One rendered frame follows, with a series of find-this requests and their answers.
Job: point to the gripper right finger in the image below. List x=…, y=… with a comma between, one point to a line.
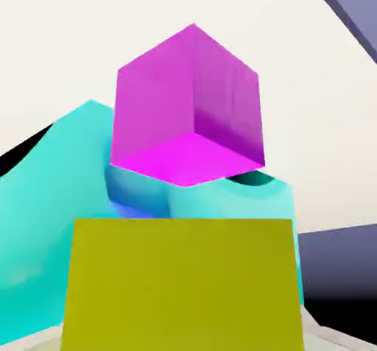
x=324, y=340

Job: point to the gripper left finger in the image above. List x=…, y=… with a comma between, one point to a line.
x=44, y=342

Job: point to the small yellow cube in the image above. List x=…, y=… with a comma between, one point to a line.
x=182, y=286

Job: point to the small magenta cube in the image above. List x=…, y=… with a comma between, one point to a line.
x=165, y=106

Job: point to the large cyan box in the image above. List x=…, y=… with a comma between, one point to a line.
x=44, y=224

